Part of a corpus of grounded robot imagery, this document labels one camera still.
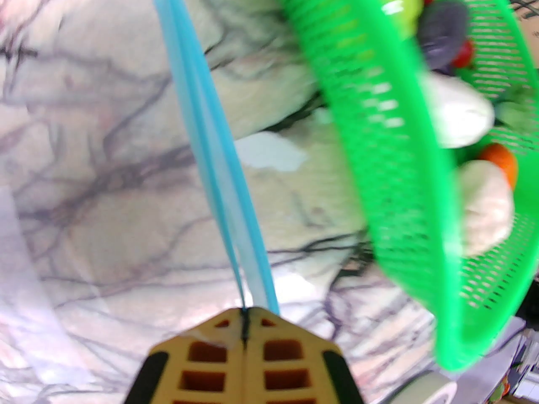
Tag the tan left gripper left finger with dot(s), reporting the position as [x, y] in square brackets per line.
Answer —
[198, 373]

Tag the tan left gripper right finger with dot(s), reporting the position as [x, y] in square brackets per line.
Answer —
[290, 373]

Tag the clear zip-top bag blue zipper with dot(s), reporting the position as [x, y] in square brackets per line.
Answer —
[210, 141]

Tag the cream toy bun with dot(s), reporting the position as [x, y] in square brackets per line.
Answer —
[484, 208]

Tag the orange toy tangerine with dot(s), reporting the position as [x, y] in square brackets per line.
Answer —
[501, 162]

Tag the white toy radish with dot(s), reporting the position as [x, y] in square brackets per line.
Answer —
[459, 112]

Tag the green toy leafy vegetable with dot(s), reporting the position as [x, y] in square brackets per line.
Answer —
[516, 114]

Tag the red toy tomato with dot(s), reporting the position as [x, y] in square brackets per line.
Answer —
[463, 55]

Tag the purple toy eggplant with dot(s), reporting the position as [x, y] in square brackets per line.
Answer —
[444, 32]

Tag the green plastic perforated basket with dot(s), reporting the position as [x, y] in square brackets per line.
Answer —
[370, 141]

